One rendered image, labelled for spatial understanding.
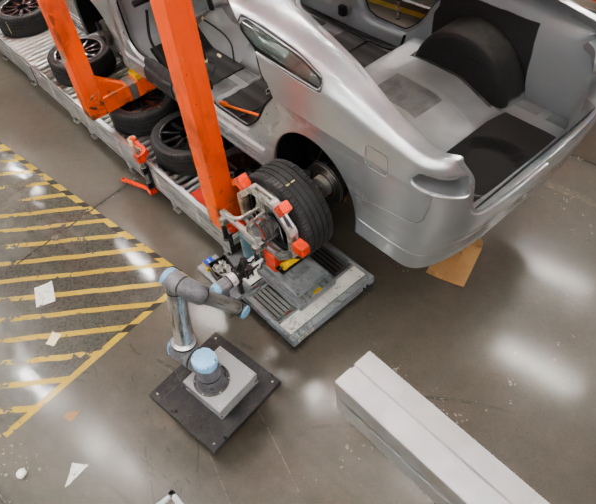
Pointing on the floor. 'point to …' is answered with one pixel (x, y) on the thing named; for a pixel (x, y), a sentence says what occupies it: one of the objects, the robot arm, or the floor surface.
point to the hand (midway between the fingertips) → (259, 257)
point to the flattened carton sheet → (457, 265)
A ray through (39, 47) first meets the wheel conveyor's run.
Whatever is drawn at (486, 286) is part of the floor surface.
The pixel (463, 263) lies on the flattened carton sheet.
